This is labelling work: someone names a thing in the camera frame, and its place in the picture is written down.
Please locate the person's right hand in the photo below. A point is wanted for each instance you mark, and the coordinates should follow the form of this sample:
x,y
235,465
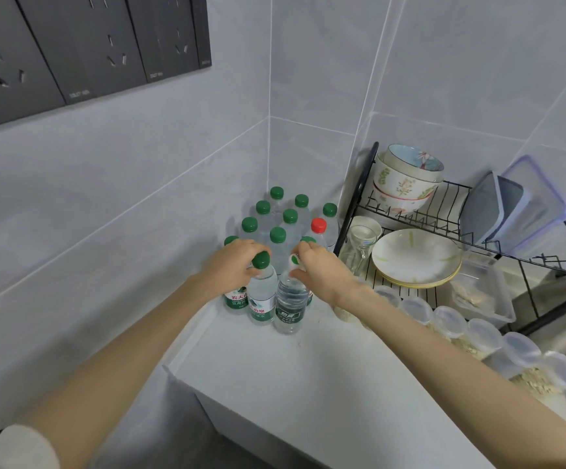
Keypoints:
x,y
327,275

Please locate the row of clear grain jars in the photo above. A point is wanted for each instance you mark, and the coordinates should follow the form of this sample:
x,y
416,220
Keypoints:
x,y
459,327

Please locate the blue floral bowl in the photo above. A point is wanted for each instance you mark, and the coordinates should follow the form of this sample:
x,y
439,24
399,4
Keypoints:
x,y
410,156

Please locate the clear plastic box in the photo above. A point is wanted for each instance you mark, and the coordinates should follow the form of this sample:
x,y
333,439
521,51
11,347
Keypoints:
x,y
488,293

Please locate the yellow-rimmed plate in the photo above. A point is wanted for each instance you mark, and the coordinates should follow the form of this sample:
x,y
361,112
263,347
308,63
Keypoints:
x,y
444,283

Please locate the person's white shirt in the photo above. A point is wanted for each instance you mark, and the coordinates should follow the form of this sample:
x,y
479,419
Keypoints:
x,y
9,451

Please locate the clear plastic container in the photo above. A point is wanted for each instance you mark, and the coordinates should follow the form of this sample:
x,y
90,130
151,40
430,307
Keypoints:
x,y
542,210

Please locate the white leaf print plate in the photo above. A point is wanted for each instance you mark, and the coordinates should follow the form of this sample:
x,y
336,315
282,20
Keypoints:
x,y
415,256

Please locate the white cup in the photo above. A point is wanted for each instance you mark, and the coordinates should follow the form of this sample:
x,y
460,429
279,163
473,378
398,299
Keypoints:
x,y
368,222

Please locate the white red-rimmed bowl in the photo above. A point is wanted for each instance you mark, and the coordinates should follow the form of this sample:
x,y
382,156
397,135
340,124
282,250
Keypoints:
x,y
395,205

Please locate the clear glass cup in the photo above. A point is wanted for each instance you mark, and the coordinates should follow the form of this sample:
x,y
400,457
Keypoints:
x,y
356,253

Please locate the dark grey wall socket panel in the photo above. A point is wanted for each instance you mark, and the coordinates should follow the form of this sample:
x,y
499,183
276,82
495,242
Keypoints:
x,y
68,53

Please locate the grey plastic lid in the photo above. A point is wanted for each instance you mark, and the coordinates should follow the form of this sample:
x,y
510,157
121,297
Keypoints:
x,y
483,210

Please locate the cluster of green-capped water bottles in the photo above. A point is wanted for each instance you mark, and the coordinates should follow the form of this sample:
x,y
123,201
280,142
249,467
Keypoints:
x,y
278,235

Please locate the white leaf print bowl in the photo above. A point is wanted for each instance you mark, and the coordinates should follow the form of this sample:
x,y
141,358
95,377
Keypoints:
x,y
400,185

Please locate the person's left forearm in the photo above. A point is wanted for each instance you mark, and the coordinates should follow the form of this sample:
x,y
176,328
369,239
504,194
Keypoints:
x,y
116,366

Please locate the person's left hand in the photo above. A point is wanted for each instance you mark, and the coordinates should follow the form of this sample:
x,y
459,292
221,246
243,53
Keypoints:
x,y
229,268

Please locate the clear white-capped water bottle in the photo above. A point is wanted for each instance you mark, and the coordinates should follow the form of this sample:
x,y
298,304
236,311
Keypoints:
x,y
290,307

